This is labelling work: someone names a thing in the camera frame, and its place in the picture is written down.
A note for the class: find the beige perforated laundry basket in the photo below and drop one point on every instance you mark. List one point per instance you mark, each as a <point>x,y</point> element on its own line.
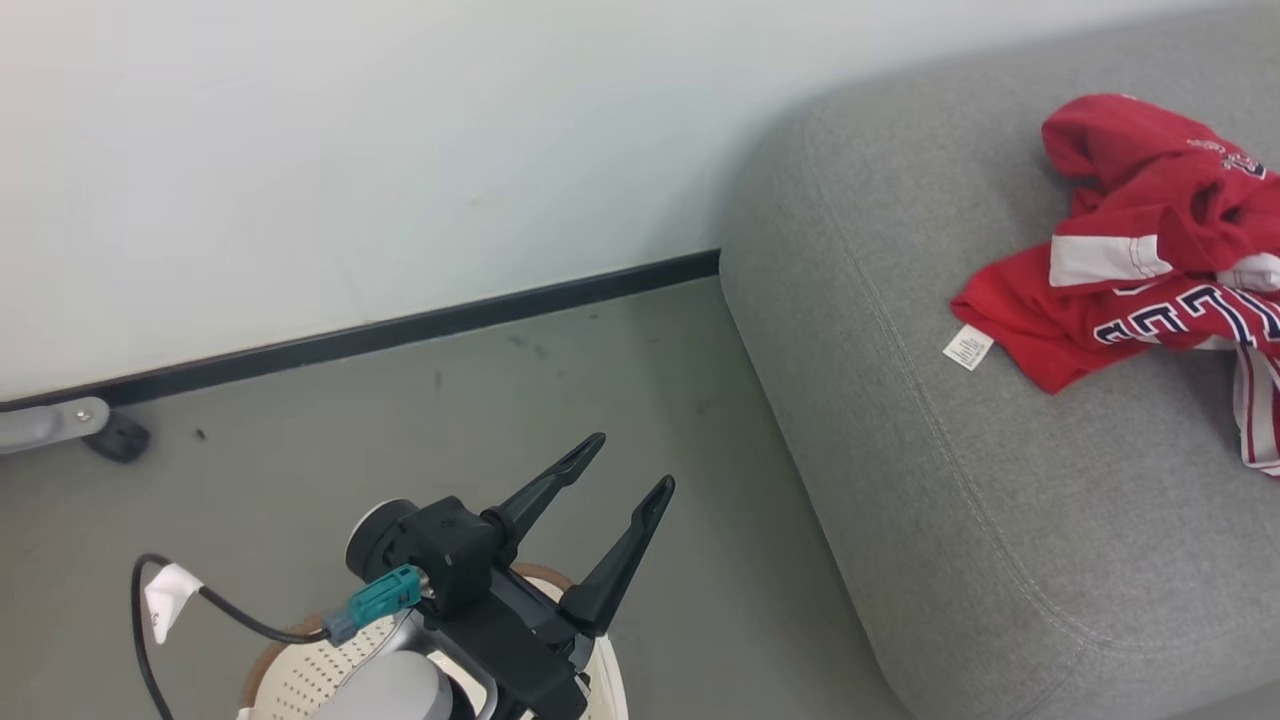
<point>300,680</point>

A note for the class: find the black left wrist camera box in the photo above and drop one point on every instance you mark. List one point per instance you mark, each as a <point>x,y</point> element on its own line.
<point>440,545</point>

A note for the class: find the grey fabric sofa seat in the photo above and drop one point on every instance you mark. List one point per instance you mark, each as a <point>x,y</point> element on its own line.
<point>1000,500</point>

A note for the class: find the black wall baseboard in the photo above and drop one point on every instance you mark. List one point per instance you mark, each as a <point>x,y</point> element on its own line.
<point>400,325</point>

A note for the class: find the grey metal furniture leg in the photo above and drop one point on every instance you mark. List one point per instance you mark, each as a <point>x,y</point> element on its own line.
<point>45,425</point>

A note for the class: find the teal left camera connector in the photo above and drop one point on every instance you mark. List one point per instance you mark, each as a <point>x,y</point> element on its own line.
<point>375,603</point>

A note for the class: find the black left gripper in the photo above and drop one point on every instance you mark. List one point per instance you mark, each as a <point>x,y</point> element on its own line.
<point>510,640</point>

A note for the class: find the red baseball jersey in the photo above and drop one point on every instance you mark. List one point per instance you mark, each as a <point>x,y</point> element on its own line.
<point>1140,220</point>

